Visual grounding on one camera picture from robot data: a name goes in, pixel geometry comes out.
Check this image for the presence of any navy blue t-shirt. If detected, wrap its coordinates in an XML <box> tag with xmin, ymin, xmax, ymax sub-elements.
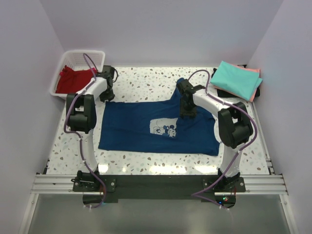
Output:
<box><xmin>98</xmin><ymin>90</ymin><xmax>219</xmax><ymax>156</ymax></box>

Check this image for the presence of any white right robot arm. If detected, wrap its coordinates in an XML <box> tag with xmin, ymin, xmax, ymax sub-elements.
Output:
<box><xmin>176</xmin><ymin>79</ymin><xmax>256</xmax><ymax>192</ymax></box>

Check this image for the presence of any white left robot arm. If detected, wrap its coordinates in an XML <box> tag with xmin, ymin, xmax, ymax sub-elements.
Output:
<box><xmin>63</xmin><ymin>65</ymin><xmax>118</xmax><ymax>191</ymax></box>

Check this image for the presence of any white plastic laundry basket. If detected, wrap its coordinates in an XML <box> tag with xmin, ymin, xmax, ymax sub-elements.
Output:
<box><xmin>49</xmin><ymin>50</ymin><xmax>105</xmax><ymax>99</ymax></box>

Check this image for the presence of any folded black t-shirt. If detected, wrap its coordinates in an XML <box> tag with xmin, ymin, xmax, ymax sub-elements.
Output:
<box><xmin>214</xmin><ymin>64</ymin><xmax>260</xmax><ymax>102</ymax></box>

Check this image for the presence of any red t-shirt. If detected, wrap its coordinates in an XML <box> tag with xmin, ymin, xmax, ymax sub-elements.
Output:
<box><xmin>56</xmin><ymin>66</ymin><xmax>98</xmax><ymax>94</ymax></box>

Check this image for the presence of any folded teal t-shirt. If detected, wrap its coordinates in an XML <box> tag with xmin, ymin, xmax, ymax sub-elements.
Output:
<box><xmin>210</xmin><ymin>60</ymin><xmax>263</xmax><ymax>102</ymax></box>

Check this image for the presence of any folded salmon pink t-shirt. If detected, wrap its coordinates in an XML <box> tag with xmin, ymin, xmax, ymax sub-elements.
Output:
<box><xmin>237</xmin><ymin>65</ymin><xmax>262</xmax><ymax>102</ymax></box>

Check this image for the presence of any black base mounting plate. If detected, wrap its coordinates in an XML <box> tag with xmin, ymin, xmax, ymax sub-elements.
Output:
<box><xmin>71</xmin><ymin>171</ymin><xmax>246</xmax><ymax>208</ymax></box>

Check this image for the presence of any aluminium extrusion rail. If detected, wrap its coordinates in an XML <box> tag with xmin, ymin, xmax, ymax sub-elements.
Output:
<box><xmin>31</xmin><ymin>175</ymin><xmax>288</xmax><ymax>195</ymax></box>

